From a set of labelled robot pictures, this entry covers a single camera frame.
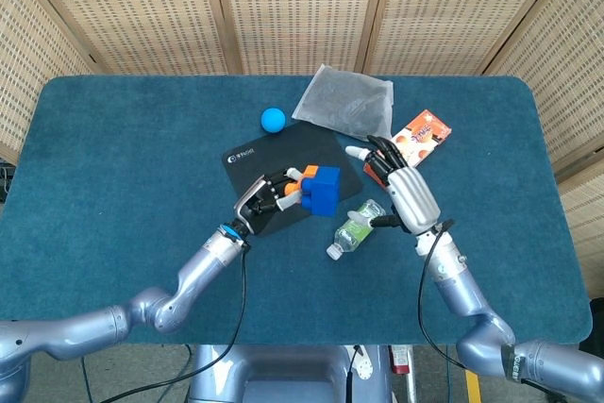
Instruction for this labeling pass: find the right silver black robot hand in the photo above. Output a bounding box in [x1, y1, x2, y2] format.
[344, 135, 443, 237]

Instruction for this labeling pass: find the black left hand cable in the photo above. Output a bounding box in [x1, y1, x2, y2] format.
[98, 241, 250, 403]

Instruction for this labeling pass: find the blue and orange toy block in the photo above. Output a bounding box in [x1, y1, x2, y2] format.
[300, 165, 343, 219]

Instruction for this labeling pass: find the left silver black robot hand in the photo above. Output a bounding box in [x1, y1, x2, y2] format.
[233, 166, 303, 238]

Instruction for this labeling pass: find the clear green-label water bottle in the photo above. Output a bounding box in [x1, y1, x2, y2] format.
[326, 198, 388, 261]

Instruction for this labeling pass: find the white bracket on base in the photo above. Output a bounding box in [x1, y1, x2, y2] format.
[351, 344, 375, 381]

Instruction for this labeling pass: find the blue foam ball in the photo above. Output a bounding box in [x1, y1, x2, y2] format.
[260, 107, 287, 134]

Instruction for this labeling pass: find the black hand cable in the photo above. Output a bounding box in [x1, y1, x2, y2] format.
[98, 241, 250, 403]
[416, 217, 468, 372]

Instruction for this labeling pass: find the grey translucent plastic bag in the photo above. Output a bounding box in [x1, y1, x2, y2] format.
[291, 63, 394, 144]

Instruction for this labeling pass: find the woven wood-framed screen panel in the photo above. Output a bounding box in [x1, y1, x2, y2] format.
[354, 0, 586, 76]
[207, 0, 394, 76]
[0, 0, 98, 164]
[483, 0, 604, 240]
[8, 0, 243, 76]

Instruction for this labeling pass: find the black mouse pad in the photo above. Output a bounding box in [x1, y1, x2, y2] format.
[221, 121, 365, 239]

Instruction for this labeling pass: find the black base cable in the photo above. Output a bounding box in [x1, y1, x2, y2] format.
[345, 344, 362, 403]

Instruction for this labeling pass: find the blue felt table cover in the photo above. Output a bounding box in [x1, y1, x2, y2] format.
[0, 75, 594, 346]

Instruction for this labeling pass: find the blue floor cable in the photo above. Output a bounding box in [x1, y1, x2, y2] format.
[172, 344, 194, 397]

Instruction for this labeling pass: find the black right hand cable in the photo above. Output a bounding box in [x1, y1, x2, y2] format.
[416, 217, 468, 372]

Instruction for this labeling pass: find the orange plastic block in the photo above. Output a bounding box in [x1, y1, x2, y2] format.
[284, 164, 323, 197]

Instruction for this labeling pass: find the silver-blue robot base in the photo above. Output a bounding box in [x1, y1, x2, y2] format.
[187, 344, 394, 403]

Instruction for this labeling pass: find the orange snack box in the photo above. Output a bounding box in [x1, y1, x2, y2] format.
[362, 109, 453, 187]

